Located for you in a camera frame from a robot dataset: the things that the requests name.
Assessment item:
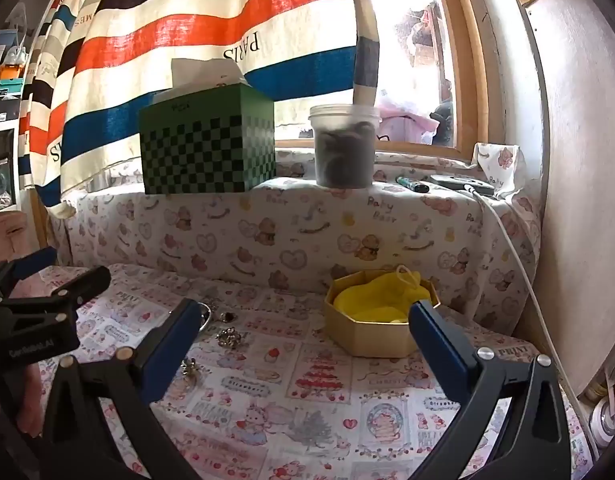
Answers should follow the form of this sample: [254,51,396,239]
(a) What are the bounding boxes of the small silver earring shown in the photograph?
[181,358,201,386]

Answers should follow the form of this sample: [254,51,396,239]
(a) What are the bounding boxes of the silver chain jewelry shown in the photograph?
[216,327,245,350]

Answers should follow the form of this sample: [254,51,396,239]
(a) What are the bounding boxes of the dark gem earring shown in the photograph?
[219,311,236,324]

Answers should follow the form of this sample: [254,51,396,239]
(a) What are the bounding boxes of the gold octagonal jewelry box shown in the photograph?
[324,278,440,359]

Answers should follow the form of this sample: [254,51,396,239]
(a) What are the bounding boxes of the tape roll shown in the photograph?
[589,396,615,448]

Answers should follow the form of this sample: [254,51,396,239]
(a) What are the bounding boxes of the baby bear patterned sheet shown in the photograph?
[17,142,596,480]

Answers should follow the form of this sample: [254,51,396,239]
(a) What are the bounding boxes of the yellow cloth pouch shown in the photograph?
[330,264,432,324]

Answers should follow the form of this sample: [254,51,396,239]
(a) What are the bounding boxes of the green checkered tissue box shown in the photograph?
[138,84,276,195]

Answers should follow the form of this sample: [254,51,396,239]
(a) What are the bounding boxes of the white shelf with items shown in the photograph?
[0,2,28,212]

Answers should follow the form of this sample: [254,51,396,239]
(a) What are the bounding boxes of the white tissue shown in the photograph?
[152,58,248,104]

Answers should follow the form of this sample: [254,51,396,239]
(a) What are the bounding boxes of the white power bank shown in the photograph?
[427,174,495,197]

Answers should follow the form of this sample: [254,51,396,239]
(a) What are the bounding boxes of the green lighter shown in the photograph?
[395,176,430,194]

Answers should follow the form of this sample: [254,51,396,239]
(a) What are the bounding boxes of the translucent plastic jar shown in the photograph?
[309,104,380,190]

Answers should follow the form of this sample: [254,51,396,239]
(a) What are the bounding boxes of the striped paris curtain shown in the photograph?
[18,0,379,218]

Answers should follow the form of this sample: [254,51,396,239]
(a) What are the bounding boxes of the white charging cable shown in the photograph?
[463,185,601,461]

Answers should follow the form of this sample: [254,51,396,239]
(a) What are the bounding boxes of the wooden window frame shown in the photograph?
[274,0,491,162]

